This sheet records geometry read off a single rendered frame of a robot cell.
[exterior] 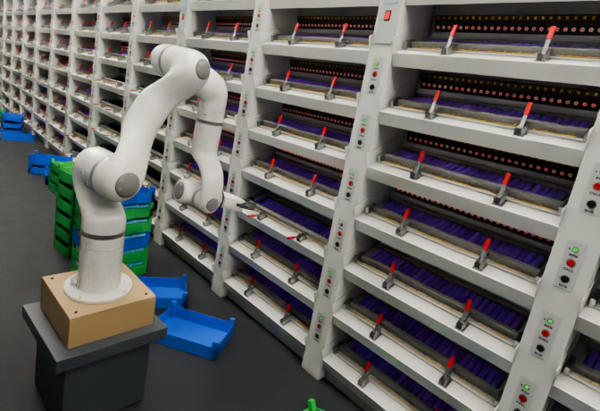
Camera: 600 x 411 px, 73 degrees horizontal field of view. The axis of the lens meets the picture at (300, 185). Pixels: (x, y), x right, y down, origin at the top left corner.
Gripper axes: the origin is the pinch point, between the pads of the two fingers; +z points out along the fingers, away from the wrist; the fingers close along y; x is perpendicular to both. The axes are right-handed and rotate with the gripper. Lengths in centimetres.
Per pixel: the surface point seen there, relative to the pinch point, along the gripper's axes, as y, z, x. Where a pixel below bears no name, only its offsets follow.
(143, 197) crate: -67, -8, -20
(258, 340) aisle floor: 8, 24, -57
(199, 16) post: -100, 7, 82
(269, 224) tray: -5.1, 20.2, -8.0
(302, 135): -0.9, 17.1, 33.9
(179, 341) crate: -3, -8, -60
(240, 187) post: -30.2, 18.4, 1.9
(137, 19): -170, 2, 77
